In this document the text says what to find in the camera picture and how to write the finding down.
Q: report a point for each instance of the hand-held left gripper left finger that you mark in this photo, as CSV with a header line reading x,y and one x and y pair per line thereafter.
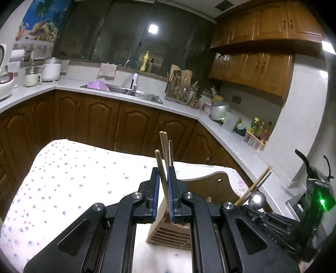
x,y
156,194

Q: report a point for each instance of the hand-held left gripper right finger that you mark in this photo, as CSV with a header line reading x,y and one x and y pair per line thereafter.
x,y
171,194

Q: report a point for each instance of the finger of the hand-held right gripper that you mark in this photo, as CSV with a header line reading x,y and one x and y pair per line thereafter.
x,y
275,225

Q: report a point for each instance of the metal spoon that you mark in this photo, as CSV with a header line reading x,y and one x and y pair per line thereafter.
x,y
257,200

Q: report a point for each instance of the metal chopstick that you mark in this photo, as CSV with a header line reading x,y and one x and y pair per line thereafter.
x,y
258,185
171,152

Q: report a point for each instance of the wooden slatted utensil holder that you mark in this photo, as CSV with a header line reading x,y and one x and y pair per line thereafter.
x,y
170,236

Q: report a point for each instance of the spice jar rack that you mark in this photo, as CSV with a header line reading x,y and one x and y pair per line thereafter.
x,y
254,143

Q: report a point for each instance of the floral white tablecloth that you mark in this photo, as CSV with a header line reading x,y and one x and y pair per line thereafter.
x,y
65,183

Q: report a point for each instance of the red sauce bottle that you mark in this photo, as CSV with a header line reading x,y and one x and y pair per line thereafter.
x,y
265,134

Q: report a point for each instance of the translucent plastic cup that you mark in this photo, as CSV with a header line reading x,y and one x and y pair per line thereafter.
x,y
229,122

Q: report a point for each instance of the teal bowl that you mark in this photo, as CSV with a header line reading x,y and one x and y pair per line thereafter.
x,y
241,130

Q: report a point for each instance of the metal pot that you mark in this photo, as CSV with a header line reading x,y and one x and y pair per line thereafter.
x,y
219,111

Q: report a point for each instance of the steel sink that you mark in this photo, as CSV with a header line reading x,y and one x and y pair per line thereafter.
x,y
147,97

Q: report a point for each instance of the knife block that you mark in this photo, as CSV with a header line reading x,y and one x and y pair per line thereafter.
x,y
198,98

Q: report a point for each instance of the yellow lidded container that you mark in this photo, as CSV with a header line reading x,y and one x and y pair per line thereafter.
x,y
217,99

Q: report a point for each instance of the countertop utensil drying rack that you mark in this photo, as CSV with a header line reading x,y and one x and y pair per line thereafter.
x,y
178,86

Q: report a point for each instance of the white faucet sprayer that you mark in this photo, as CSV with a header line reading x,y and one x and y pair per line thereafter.
x,y
134,81

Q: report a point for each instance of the purple plastic basin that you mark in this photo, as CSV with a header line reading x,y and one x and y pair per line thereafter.
x,y
97,85

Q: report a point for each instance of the dark bottle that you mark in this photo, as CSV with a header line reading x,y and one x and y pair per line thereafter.
x,y
152,65

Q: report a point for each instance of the yellow dish soap bottle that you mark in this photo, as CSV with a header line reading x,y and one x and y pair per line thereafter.
x,y
144,61

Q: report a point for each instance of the beige dish towel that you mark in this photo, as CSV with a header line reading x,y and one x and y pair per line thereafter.
x,y
107,69

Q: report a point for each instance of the chrome faucet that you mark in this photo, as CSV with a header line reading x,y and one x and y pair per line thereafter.
x,y
131,61

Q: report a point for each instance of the dark window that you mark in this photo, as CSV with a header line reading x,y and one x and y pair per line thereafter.
x,y
118,34

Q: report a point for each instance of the white electric kettle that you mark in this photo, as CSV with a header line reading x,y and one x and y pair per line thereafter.
x,y
31,77

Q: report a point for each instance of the white rice cooker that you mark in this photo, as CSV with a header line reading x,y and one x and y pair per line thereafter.
x,y
5,84

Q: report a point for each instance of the wooden upper cabinets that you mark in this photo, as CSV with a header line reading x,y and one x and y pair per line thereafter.
x,y
262,23

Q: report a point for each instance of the ceiling vent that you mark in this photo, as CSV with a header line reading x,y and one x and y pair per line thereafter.
x,y
223,4

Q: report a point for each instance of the wall outlet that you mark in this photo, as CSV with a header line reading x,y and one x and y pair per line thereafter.
x,y
237,100

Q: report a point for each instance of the fruit wall poster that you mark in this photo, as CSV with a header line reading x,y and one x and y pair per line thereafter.
x,y
39,26

